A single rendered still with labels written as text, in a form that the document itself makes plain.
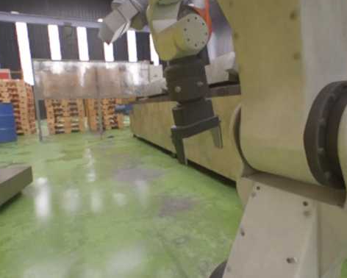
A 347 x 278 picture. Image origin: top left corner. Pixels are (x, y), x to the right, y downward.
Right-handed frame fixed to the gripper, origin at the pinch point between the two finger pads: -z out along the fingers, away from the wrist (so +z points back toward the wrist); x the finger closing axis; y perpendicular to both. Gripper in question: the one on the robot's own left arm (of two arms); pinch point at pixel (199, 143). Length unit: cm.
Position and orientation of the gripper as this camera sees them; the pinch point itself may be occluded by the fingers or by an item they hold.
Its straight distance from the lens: 55.7
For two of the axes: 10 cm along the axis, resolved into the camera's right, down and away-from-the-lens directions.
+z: -2.2, -9.5, -2.0
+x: 8.2, -2.9, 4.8
